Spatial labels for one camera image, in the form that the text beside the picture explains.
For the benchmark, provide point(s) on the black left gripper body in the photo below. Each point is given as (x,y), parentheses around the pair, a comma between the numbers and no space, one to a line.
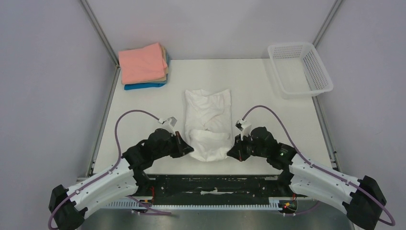
(171,149)

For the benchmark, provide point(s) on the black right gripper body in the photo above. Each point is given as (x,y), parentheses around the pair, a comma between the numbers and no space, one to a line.
(241,148)

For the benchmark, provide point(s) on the white t shirt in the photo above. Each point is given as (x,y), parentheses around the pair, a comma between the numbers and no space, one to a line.
(208,124)

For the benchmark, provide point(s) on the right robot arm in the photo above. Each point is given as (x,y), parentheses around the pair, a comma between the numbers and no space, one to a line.
(361,200)

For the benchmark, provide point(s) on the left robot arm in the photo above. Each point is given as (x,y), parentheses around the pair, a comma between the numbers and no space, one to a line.
(70,206)

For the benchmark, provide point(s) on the blue folded t shirt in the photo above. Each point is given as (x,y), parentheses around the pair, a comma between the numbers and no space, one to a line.
(156,84)

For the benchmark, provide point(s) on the white plastic basket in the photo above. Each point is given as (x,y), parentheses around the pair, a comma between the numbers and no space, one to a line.
(299,70)

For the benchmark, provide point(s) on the pink folded t shirt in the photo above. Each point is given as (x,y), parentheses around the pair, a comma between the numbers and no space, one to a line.
(142,63)

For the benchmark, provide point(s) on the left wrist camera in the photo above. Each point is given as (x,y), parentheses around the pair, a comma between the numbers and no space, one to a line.
(168,124)

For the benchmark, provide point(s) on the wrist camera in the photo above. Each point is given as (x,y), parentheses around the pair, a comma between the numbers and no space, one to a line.
(244,127)
(168,124)

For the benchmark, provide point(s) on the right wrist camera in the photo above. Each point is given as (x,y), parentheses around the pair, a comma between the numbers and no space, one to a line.
(244,127)

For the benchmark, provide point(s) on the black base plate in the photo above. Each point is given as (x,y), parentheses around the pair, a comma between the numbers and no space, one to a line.
(213,189)

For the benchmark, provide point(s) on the white cable duct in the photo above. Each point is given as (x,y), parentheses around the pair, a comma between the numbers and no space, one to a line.
(125,203)

